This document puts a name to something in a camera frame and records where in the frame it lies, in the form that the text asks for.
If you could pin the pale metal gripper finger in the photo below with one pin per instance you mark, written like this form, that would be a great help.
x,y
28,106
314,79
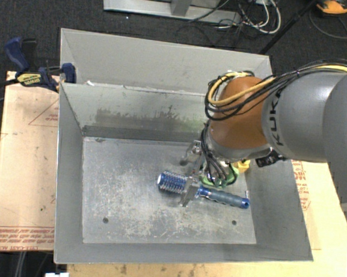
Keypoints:
x,y
189,193
192,153

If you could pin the grey metal bin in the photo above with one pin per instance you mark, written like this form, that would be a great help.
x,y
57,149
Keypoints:
x,y
132,197

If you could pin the brown cardboard board red print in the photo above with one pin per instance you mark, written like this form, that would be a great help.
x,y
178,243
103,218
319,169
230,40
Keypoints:
x,y
26,167

